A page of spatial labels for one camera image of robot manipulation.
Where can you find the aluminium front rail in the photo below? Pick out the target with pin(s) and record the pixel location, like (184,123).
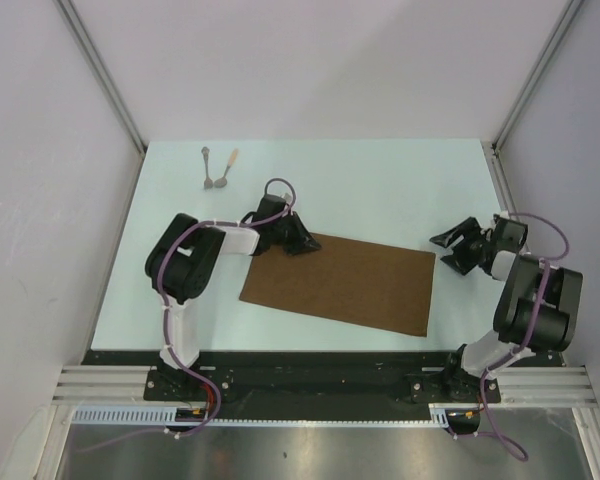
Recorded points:
(523,387)

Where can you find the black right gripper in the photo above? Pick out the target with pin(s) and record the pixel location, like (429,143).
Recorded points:
(466,227)

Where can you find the metal fork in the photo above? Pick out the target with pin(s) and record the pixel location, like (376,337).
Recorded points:
(208,182)

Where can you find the aluminium corner post left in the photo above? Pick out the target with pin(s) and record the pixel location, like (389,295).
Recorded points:
(97,65)

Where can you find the aluminium corner post right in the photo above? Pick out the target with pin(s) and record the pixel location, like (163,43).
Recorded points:
(547,55)

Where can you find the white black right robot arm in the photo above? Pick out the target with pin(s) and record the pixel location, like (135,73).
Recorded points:
(537,311)

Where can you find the brown cloth napkin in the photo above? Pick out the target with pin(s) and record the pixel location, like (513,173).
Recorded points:
(355,282)

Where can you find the spoon with wooden handle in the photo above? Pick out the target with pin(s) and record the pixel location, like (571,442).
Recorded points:
(222,181)

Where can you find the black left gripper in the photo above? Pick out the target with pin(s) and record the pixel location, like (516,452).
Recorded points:
(300,234)

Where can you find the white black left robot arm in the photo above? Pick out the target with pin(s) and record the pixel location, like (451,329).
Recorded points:
(181,264)

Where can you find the aluminium corner post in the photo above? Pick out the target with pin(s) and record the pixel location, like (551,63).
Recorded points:
(547,55)
(97,65)

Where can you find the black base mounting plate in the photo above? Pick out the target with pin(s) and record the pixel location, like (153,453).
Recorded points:
(298,386)

